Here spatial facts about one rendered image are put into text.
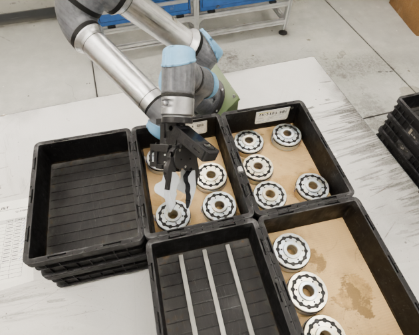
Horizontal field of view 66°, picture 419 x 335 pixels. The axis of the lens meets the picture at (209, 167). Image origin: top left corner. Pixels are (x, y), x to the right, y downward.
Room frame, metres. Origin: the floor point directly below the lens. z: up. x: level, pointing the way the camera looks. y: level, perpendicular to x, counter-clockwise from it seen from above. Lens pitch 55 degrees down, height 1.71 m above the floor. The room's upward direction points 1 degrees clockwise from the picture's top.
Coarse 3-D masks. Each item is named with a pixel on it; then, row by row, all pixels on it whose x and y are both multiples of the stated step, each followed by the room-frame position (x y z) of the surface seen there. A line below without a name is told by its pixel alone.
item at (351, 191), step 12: (252, 108) 0.80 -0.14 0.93; (264, 108) 0.80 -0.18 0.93; (312, 120) 0.75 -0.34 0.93; (228, 132) 0.69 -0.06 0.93; (324, 144) 0.65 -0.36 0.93; (336, 168) 0.56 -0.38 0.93; (348, 180) 0.52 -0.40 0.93; (252, 192) 0.47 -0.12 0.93; (348, 192) 0.47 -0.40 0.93; (252, 204) 0.43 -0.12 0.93; (300, 204) 0.43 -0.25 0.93; (312, 204) 0.43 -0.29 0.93
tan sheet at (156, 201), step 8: (216, 144) 0.72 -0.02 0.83; (144, 152) 0.68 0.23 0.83; (200, 160) 0.65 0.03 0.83; (216, 160) 0.65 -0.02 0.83; (224, 168) 0.62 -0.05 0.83; (152, 176) 0.58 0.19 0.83; (160, 176) 0.58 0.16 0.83; (152, 184) 0.55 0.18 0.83; (152, 192) 0.52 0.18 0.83; (200, 192) 0.53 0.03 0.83; (232, 192) 0.53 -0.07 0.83; (152, 200) 0.49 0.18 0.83; (160, 200) 0.49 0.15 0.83; (184, 200) 0.50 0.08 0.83; (192, 200) 0.50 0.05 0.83; (200, 200) 0.50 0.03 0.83; (152, 208) 0.47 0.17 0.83; (192, 208) 0.47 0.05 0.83; (200, 208) 0.47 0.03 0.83; (216, 208) 0.47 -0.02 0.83; (176, 216) 0.44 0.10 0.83; (192, 216) 0.44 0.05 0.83; (200, 216) 0.44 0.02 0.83; (192, 224) 0.41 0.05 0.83
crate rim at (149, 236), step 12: (132, 132) 0.68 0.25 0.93; (228, 144) 0.64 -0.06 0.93; (240, 180) 0.51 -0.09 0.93; (144, 204) 0.42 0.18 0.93; (144, 216) 0.39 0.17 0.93; (240, 216) 0.39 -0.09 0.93; (252, 216) 0.39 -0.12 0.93; (144, 228) 0.35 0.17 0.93; (180, 228) 0.36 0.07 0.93; (192, 228) 0.36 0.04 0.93
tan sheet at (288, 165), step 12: (264, 132) 0.78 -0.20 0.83; (264, 144) 0.73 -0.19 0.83; (300, 144) 0.73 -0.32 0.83; (240, 156) 0.67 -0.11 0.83; (276, 156) 0.67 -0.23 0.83; (288, 156) 0.68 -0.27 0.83; (300, 156) 0.68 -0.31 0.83; (276, 168) 0.62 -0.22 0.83; (288, 168) 0.62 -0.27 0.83; (300, 168) 0.63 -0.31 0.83; (312, 168) 0.63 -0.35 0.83; (276, 180) 0.58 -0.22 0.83; (288, 180) 0.58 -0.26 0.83; (288, 192) 0.53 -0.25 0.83; (288, 204) 0.49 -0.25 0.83
